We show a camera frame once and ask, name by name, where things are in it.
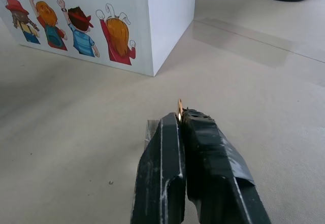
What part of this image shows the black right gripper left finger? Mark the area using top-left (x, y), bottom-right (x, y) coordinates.
top-left (129, 111), bottom-right (187, 224)

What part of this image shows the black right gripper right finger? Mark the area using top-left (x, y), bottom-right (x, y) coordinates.
top-left (181, 108), bottom-right (273, 224)

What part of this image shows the white box with cartoon print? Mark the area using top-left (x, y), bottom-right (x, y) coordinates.
top-left (0, 0), bottom-right (198, 77)

